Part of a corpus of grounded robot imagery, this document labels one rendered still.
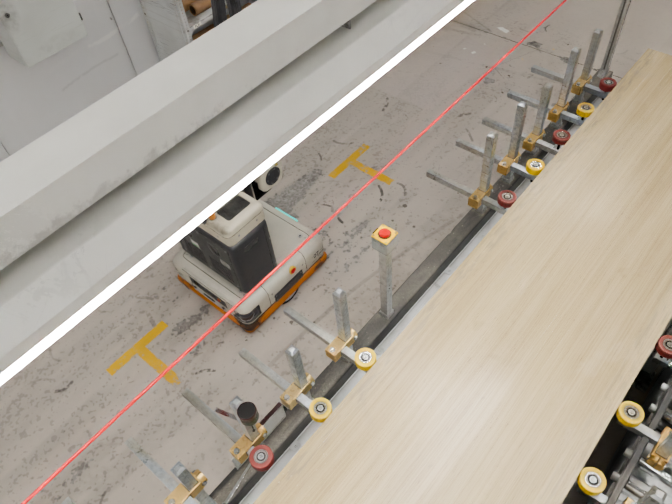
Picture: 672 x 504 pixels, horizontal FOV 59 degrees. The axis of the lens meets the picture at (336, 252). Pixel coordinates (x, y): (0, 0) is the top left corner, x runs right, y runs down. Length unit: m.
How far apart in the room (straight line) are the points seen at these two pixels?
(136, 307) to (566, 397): 2.47
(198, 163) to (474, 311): 1.74
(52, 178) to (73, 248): 0.08
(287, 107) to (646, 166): 2.39
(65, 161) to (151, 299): 3.09
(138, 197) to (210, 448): 2.53
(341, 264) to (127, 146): 2.99
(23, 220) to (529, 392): 1.83
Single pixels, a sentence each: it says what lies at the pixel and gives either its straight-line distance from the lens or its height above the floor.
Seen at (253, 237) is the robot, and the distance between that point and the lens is 2.92.
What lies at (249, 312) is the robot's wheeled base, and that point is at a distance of 3.17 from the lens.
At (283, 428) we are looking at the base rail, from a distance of 2.33.
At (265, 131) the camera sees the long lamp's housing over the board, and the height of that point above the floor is 2.36.
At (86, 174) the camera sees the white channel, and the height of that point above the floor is 2.45.
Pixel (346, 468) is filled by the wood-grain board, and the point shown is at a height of 0.90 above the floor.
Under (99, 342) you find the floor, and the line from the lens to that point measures 3.66.
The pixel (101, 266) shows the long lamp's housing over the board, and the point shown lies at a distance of 0.67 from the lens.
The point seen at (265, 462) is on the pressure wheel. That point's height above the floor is 0.91.
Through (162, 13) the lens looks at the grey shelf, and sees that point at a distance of 4.19.
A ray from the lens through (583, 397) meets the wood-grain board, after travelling 2.22.
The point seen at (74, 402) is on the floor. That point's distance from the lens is 3.52.
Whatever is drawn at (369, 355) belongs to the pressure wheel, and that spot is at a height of 0.91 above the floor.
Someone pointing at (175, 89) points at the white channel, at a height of 2.46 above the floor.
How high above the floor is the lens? 2.83
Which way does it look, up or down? 51 degrees down
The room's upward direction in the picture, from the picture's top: 7 degrees counter-clockwise
